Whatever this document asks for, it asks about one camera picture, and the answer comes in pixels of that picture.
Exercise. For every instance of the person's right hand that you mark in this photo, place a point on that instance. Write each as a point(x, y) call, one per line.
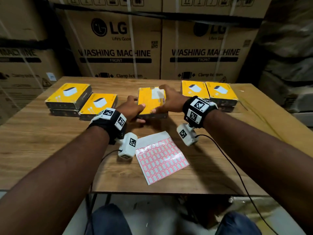
point(173, 101)

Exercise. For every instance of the person's left hand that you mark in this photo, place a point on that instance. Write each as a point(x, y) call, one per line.
point(132, 111)

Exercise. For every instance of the sheet of red-bordered labels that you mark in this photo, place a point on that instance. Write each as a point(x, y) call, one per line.
point(161, 163)

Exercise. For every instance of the group of yellow boxes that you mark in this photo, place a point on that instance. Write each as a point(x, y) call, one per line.
point(56, 95)

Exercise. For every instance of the person's left forearm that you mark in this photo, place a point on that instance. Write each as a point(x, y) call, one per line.
point(53, 183)

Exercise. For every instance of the person's right forearm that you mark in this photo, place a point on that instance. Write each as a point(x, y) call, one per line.
point(264, 156)

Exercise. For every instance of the person's left leg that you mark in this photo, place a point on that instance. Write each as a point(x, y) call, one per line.
point(107, 222)

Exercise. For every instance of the person's leg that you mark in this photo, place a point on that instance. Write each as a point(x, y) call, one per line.
point(237, 225)
point(107, 222)

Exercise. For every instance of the person's right leg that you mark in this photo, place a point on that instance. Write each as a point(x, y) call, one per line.
point(237, 225)

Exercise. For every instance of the black wristband with marker tags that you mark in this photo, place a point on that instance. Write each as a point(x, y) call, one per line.
point(105, 126)
point(195, 110)

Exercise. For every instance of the stack of large printed cartons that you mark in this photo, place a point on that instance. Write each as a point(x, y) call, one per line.
point(112, 66)

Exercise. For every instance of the black stretch wrap band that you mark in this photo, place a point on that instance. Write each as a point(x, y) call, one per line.
point(24, 43)
point(195, 18)

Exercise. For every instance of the flat brown cardboard sheet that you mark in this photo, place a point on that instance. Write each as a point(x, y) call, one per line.
point(269, 115)

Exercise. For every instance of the plastic wrapped cardboard stack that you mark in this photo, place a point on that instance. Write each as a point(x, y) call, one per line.
point(286, 53)

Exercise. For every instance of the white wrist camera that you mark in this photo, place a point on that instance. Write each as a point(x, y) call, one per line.
point(127, 146)
point(188, 137)

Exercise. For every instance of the black metal table frame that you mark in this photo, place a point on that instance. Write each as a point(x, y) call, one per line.
point(108, 199)

